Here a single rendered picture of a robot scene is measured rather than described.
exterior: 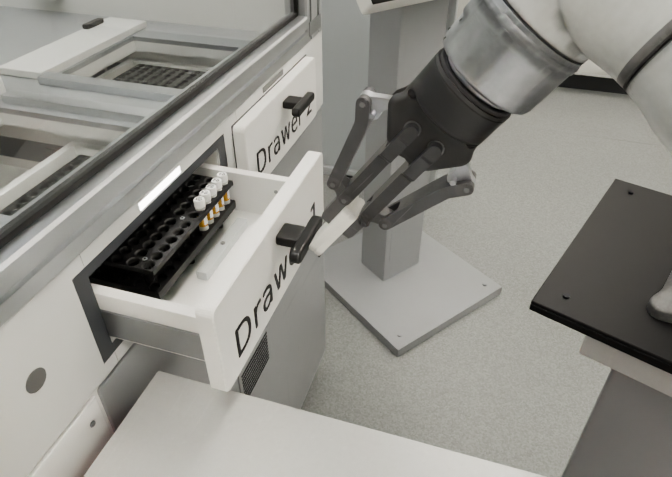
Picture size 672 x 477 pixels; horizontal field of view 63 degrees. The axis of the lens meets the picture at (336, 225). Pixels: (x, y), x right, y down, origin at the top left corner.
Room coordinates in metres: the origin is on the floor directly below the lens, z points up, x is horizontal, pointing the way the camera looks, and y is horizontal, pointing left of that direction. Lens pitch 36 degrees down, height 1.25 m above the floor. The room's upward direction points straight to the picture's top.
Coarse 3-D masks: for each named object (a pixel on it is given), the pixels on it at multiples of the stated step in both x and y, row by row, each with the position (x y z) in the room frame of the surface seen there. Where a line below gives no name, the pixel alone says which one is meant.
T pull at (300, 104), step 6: (288, 96) 0.80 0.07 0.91; (294, 96) 0.80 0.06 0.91; (306, 96) 0.80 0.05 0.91; (312, 96) 0.81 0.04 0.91; (288, 102) 0.78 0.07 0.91; (294, 102) 0.78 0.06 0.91; (300, 102) 0.77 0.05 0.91; (306, 102) 0.78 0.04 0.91; (288, 108) 0.78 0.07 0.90; (294, 108) 0.75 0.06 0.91; (300, 108) 0.76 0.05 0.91; (294, 114) 0.75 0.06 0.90; (300, 114) 0.75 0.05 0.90
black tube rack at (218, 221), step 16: (192, 176) 0.58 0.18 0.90; (208, 176) 0.58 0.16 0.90; (176, 192) 0.54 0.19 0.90; (192, 192) 0.54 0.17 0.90; (160, 208) 0.51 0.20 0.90; (176, 208) 0.51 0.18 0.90; (144, 224) 0.48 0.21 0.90; (160, 224) 0.48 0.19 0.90; (208, 224) 0.52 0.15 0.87; (128, 240) 0.45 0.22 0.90; (144, 240) 0.45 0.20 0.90; (160, 240) 0.45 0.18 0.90; (192, 240) 0.49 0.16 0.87; (208, 240) 0.50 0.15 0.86; (112, 256) 0.43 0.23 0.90; (128, 256) 0.43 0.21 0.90; (144, 256) 0.43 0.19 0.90; (176, 256) 0.46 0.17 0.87; (192, 256) 0.47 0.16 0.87; (96, 272) 0.44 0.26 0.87; (112, 272) 0.43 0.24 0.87; (128, 272) 0.44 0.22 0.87; (160, 272) 0.43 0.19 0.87; (176, 272) 0.44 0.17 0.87; (128, 288) 0.41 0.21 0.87; (144, 288) 0.41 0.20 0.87; (160, 288) 0.41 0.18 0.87
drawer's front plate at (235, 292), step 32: (320, 160) 0.59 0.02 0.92; (288, 192) 0.50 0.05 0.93; (320, 192) 0.58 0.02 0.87; (256, 224) 0.44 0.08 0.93; (256, 256) 0.40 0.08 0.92; (288, 256) 0.48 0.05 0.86; (224, 288) 0.35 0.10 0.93; (256, 288) 0.40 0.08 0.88; (224, 320) 0.33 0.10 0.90; (224, 352) 0.33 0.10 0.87; (224, 384) 0.32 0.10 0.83
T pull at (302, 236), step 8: (312, 216) 0.48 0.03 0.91; (320, 216) 0.48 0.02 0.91; (288, 224) 0.46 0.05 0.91; (312, 224) 0.46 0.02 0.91; (320, 224) 0.47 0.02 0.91; (280, 232) 0.45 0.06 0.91; (288, 232) 0.45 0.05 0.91; (296, 232) 0.45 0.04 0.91; (304, 232) 0.45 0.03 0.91; (312, 232) 0.45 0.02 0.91; (280, 240) 0.44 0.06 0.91; (288, 240) 0.44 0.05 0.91; (296, 240) 0.44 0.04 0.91; (304, 240) 0.44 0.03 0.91; (296, 248) 0.42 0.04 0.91; (304, 248) 0.43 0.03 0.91; (296, 256) 0.41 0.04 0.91; (304, 256) 0.42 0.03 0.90
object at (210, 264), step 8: (232, 224) 0.55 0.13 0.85; (240, 224) 0.55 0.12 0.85; (232, 232) 0.53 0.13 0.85; (240, 232) 0.54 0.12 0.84; (224, 240) 0.52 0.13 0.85; (232, 240) 0.52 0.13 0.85; (216, 248) 0.50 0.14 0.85; (224, 248) 0.50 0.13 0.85; (208, 256) 0.49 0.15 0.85; (216, 256) 0.49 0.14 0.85; (224, 256) 0.50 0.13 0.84; (208, 264) 0.47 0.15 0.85; (216, 264) 0.48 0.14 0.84; (200, 272) 0.46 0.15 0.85; (208, 272) 0.46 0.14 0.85
